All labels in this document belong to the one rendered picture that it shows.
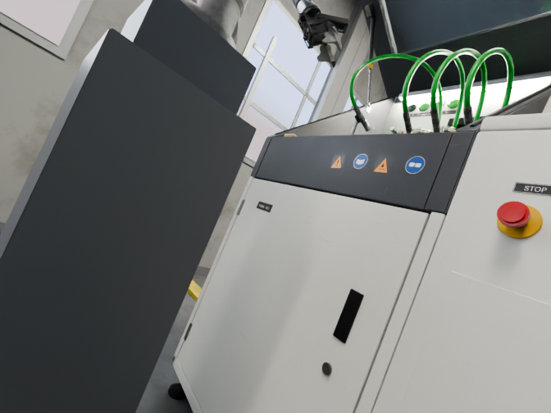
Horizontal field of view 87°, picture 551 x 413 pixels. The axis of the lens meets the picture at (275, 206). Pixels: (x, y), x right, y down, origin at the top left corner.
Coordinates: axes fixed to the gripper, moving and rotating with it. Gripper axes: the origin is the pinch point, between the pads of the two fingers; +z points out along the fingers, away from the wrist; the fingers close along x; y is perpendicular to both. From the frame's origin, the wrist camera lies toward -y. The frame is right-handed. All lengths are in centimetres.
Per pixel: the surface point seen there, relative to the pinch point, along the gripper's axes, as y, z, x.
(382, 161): 20, 48, 26
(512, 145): 11, 57, 45
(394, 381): 40, 85, 32
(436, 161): 16, 54, 35
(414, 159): 18, 51, 32
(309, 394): 53, 86, 18
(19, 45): 126, -97, -56
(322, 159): 26.4, 38.2, 10.9
